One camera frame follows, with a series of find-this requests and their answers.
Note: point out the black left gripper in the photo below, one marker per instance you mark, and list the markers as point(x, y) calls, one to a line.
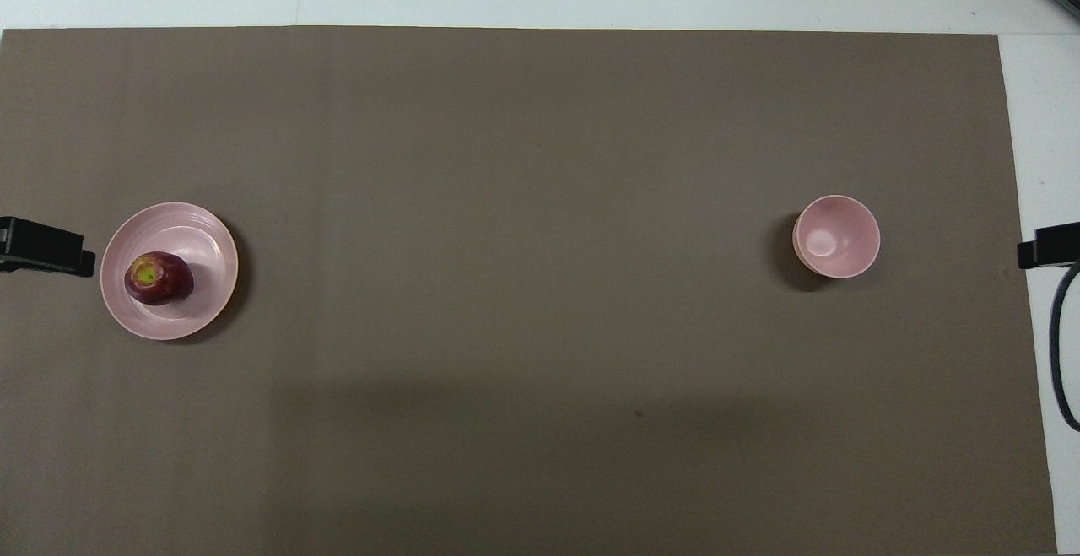
point(34, 242)

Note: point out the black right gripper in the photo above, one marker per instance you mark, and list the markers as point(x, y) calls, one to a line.
point(1059, 245)

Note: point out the red apple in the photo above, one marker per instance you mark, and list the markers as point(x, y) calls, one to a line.
point(164, 282)

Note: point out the pink plate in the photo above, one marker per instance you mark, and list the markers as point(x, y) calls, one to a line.
point(207, 248)

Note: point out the pink bowl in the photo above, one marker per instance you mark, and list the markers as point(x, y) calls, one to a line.
point(839, 235)

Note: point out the brown paper table mat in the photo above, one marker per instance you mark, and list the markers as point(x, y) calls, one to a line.
point(523, 227)

